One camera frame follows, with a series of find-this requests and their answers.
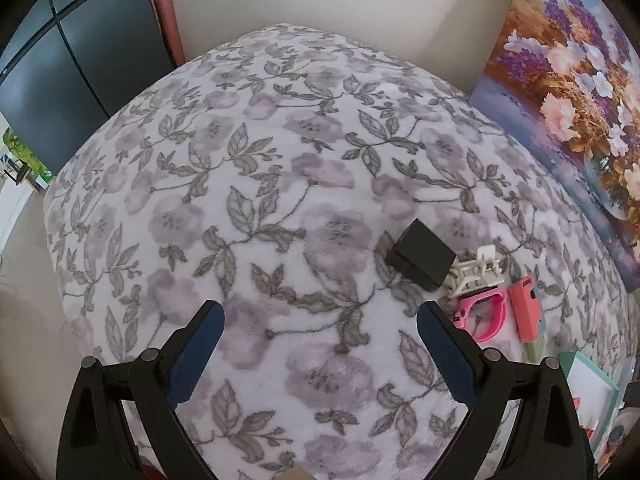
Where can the small black box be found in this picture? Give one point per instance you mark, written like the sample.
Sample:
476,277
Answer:
420,255

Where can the dark cabinet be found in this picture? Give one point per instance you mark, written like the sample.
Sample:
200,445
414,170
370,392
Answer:
75,60

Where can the pale green card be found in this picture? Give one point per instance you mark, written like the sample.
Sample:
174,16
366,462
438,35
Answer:
537,351

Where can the grey floral blanket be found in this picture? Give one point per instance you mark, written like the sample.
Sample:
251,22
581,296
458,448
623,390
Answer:
300,160

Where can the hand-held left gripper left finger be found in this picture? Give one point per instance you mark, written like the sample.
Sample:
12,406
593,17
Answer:
197,355

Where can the coral pink card holder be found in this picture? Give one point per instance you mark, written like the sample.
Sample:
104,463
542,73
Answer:
525,310

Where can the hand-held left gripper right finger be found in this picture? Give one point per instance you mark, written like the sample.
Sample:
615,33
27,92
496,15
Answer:
447,355

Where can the floral painting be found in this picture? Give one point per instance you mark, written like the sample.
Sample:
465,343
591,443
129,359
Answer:
575,85

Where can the white hair clip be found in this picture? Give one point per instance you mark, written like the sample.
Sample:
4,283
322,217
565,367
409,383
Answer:
472,280

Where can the green printed object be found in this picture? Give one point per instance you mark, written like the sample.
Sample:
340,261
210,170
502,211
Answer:
30,160

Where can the pink roll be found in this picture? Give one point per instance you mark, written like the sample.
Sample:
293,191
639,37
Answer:
165,10

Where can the teal box with white inside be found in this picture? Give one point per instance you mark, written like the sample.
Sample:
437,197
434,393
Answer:
585,385

